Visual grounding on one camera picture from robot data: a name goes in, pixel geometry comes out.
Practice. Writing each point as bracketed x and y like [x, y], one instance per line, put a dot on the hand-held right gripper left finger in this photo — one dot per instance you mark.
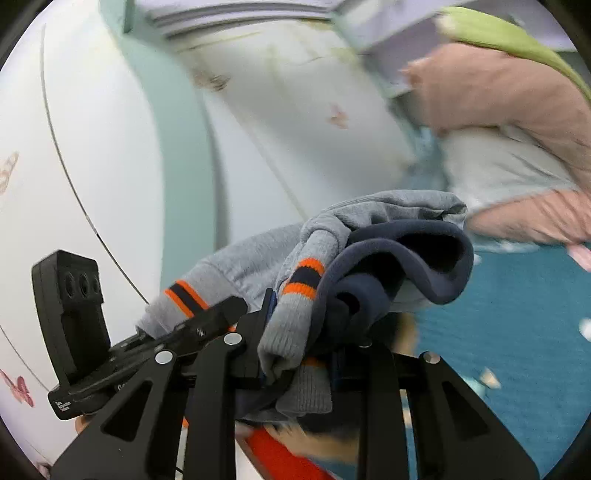
[258, 323]

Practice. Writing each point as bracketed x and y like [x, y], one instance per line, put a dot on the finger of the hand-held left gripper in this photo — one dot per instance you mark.
[207, 318]

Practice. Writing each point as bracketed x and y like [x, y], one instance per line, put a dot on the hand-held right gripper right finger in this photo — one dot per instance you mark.
[376, 369]

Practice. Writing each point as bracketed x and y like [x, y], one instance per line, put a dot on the grey and navy zip jacket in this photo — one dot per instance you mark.
[300, 314]

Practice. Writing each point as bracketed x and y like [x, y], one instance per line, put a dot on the person's left hand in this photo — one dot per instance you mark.
[84, 423]

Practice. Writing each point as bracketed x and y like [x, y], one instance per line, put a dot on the pink butterfly sticker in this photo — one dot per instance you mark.
[17, 386]

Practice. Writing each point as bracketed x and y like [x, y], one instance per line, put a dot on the red cloth item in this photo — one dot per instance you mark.
[281, 454]

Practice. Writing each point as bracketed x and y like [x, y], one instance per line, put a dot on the teal candy print bed sheet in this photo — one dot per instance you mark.
[508, 346]

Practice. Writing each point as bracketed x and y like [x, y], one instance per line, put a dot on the blue striped pillow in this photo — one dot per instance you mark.
[427, 152]

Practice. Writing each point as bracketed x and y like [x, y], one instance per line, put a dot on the white pillow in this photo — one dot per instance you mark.
[498, 170]

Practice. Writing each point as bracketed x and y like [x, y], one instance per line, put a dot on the pink quilt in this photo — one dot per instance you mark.
[489, 87]

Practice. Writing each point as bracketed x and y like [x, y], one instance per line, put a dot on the green quilt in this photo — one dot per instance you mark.
[508, 37]

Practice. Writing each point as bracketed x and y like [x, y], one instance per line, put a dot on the mint green bed frame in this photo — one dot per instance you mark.
[180, 138]

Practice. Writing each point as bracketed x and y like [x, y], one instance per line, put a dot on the brown butterfly wall sticker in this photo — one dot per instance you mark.
[213, 81]
[338, 115]

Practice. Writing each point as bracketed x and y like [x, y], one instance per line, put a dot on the purple wall shelf unit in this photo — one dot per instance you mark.
[286, 14]

